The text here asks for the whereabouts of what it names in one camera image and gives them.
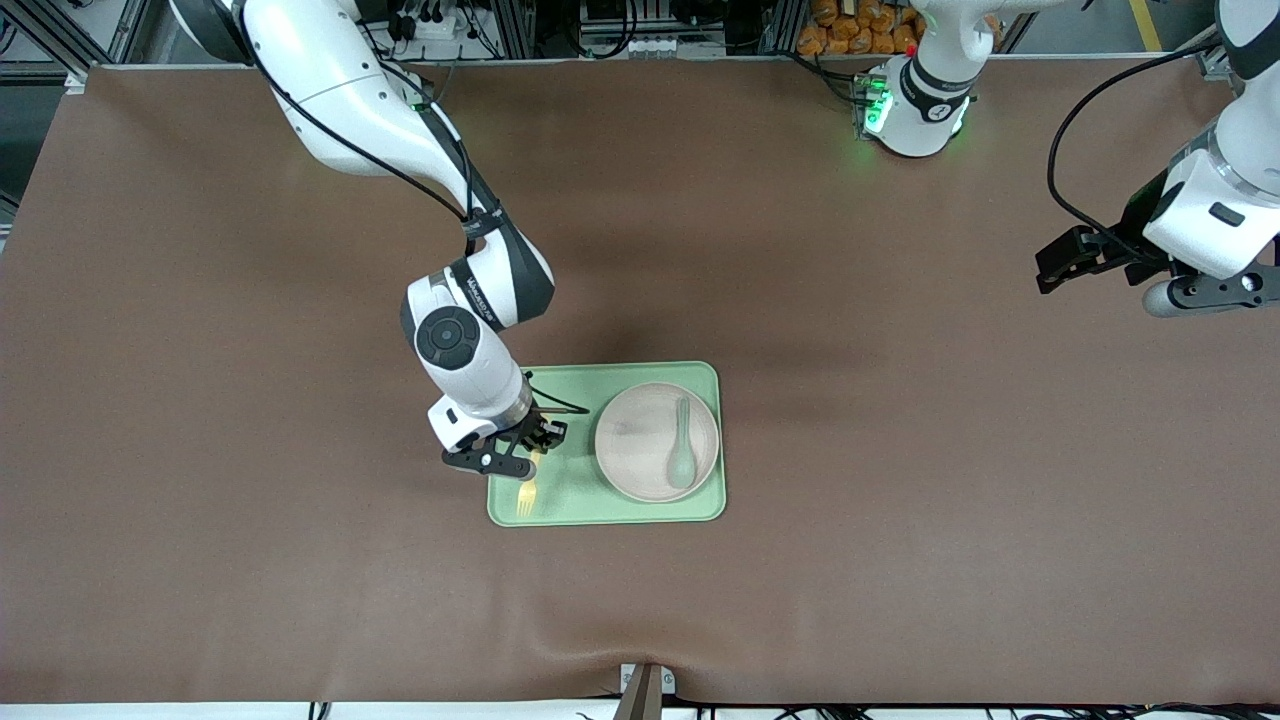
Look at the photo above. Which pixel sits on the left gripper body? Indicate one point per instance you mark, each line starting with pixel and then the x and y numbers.
pixel 1137 229

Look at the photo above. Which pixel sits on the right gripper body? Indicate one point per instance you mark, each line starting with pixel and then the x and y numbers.
pixel 530 425

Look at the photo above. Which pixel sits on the yellow plastic fork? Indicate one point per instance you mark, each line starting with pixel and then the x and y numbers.
pixel 527 492

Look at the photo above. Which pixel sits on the beige round plate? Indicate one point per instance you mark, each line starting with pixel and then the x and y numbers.
pixel 640 440

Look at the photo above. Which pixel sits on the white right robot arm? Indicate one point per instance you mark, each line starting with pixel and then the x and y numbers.
pixel 330 80

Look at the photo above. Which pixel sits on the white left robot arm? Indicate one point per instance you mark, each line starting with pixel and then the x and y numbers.
pixel 930 100

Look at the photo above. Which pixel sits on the light green rectangular tray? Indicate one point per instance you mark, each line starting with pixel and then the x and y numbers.
pixel 570 500

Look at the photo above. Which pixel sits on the pale green plastic spoon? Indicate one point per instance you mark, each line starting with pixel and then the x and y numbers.
pixel 682 468

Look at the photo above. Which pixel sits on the brown table mat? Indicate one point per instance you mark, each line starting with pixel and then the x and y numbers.
pixel 300 550

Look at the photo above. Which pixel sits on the orange bread rolls pile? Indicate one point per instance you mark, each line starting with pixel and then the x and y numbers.
pixel 850 25

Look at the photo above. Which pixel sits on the white connector strip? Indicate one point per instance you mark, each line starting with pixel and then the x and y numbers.
pixel 625 45

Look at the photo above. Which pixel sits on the white power strip with plugs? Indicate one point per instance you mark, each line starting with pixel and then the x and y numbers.
pixel 440 27

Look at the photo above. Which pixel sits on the aluminium frame rail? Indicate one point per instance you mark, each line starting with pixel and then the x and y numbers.
pixel 1215 60
pixel 100 35

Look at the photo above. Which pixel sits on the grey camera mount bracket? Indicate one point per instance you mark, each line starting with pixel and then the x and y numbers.
pixel 645 685

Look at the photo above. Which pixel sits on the aluminium frame post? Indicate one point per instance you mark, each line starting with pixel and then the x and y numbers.
pixel 780 25
pixel 512 25

